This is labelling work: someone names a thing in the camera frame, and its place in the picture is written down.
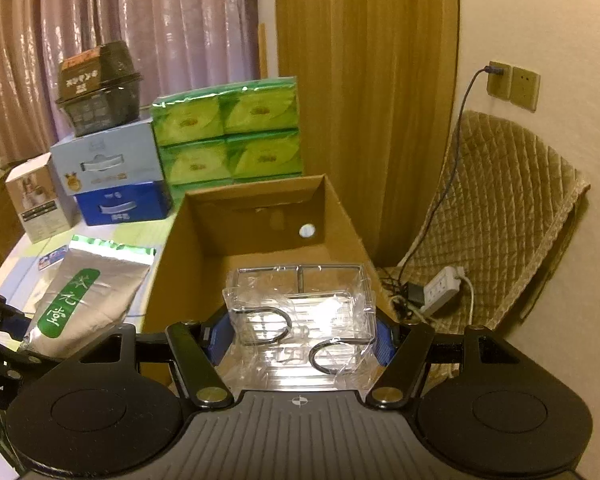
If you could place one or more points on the black food container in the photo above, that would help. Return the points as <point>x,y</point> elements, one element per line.
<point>99,89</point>

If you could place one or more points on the large open cardboard box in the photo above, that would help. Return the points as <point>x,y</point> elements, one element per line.
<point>292,221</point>

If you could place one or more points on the blue floss pick box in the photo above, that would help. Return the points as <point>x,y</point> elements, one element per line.
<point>51,258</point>

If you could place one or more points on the light blue milk carton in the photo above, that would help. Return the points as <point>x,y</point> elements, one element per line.
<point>122,155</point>

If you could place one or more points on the purple curtain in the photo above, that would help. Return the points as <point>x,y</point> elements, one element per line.
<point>175,45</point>

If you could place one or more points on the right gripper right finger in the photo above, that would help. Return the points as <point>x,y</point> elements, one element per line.
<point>403,351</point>

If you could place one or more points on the white humidifier product box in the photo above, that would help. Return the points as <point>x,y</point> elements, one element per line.
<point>41,202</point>

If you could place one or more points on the quilted beige chair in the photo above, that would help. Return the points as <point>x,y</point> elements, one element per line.
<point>505,210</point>

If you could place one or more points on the white power strip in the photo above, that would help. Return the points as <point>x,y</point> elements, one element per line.
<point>442,288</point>

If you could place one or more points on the bagged metal hook rack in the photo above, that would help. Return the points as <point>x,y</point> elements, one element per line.
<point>301,327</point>

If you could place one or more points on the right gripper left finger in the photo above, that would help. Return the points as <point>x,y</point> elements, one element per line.
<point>193,373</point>

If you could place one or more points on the silver green leaf pouch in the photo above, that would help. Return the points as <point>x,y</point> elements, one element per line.
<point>91,291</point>

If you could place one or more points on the wall power outlet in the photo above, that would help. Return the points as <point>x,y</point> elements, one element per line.
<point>499,80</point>

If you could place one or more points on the green tissue pack stack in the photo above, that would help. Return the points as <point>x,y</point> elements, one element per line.
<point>232,133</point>

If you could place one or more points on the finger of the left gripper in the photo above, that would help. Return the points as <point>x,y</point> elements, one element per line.
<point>13,321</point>
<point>24,363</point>

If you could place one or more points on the dark blue milk carton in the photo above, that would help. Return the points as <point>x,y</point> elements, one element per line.
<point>136,202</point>

